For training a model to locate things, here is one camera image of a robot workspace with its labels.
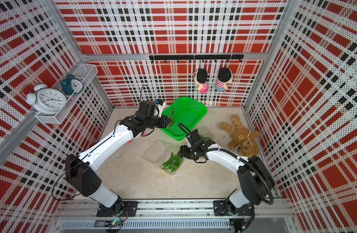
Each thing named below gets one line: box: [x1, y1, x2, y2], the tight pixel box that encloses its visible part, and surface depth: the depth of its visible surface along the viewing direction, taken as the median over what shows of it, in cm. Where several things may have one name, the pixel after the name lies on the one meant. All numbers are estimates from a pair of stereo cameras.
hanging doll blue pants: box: [214, 66, 233, 92], surface depth 98 cm
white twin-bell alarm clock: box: [21, 83, 67, 116], surface depth 63 cm
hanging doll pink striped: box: [194, 67, 209, 94], surface depth 97 cm
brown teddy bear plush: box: [219, 114, 260, 158], surface depth 95 cm
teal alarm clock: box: [60, 74, 84, 96], surface depth 74 cm
